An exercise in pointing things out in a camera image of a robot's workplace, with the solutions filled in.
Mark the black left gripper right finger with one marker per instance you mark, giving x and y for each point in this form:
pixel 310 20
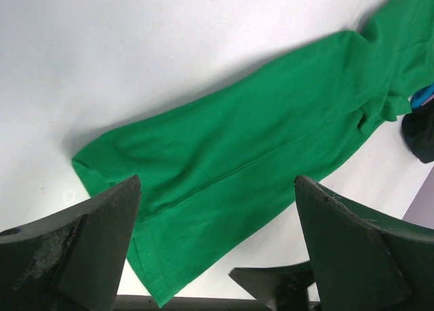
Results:
pixel 363 259

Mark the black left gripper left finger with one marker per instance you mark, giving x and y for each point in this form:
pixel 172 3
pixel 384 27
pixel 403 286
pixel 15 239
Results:
pixel 72 259

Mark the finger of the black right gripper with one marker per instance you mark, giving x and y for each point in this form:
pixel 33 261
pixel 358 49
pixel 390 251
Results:
pixel 279 288

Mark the green t-shirt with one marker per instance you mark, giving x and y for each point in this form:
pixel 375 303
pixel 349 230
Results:
pixel 216 170

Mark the folded black t-shirt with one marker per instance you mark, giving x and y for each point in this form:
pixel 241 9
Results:
pixel 417 130

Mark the folded blue t-shirt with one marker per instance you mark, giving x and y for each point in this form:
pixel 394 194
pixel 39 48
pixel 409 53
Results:
pixel 422 96

